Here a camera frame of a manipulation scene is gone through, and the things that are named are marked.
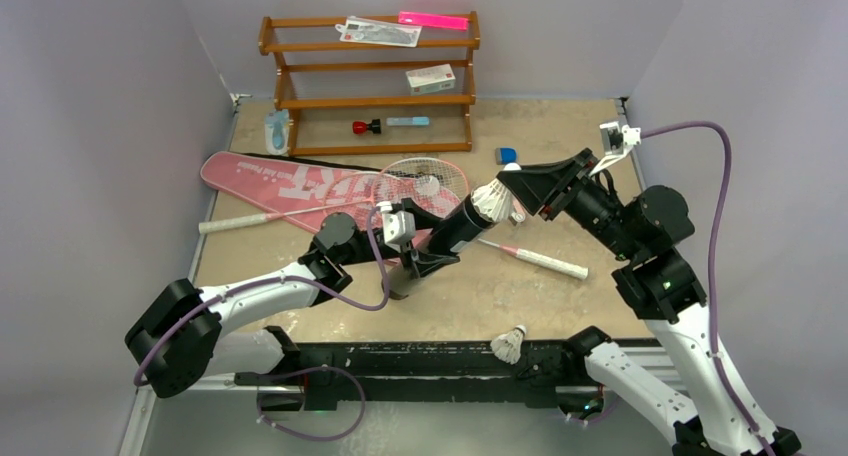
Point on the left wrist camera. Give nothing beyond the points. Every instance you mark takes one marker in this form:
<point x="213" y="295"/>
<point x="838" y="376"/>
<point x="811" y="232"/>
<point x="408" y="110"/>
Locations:
<point x="398" y="226"/>

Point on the pink flat ruler package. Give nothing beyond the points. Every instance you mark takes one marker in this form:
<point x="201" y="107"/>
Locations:
<point x="435" y="21"/>

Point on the light blue glue stick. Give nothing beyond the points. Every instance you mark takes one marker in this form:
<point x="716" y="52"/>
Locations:
<point x="418" y="121"/>

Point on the black shuttlecock tube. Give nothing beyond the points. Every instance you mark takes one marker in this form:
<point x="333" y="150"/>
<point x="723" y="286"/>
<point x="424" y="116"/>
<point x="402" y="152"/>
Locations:
<point x="472" y="228"/>

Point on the pink badminton racket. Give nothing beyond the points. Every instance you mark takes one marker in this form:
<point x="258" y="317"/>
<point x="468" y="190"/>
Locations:
<point x="437" y="186"/>
<point x="352" y="195"/>

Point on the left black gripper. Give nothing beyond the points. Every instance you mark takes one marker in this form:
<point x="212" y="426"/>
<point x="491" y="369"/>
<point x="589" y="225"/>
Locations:
<point x="426" y="259"/>

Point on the white feather shuttlecock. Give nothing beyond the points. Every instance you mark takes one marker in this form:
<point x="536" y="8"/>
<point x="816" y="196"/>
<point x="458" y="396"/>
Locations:
<point x="507" y="346"/>
<point x="495" y="203"/>

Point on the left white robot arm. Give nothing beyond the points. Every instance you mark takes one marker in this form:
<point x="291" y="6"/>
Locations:
<point x="174" y="340"/>

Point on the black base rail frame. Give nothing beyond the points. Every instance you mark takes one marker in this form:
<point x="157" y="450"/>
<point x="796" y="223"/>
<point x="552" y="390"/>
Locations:
<point x="549" y="373"/>

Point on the clear plastic blister package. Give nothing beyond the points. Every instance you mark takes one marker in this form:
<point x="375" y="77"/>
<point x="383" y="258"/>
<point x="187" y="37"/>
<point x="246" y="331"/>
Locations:
<point x="374" y="32"/>

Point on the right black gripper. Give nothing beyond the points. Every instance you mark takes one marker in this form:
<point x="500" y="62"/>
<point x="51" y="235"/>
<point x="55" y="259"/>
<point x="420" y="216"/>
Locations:
<point x="556" y="189"/>

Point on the blue grey eraser block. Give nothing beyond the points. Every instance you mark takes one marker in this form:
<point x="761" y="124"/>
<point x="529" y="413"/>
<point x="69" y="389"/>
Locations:
<point x="505" y="155"/>

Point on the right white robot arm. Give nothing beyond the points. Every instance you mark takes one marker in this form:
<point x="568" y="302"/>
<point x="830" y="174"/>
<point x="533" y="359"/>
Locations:
<point x="713" y="413"/>

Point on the wooden three-tier shelf rack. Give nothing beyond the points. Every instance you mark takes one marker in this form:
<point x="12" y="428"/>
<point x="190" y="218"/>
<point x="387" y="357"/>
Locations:
<point x="285" y="96"/>

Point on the white red small box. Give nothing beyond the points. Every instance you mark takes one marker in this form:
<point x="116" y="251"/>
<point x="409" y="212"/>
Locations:
<point x="431" y="79"/>

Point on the light blue packaged item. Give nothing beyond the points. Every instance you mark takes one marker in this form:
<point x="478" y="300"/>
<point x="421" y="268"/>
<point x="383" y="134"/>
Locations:
<point x="276" y="132"/>

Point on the pink racket cover bag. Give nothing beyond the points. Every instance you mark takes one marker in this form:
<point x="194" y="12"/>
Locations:
<point x="276" y="185"/>

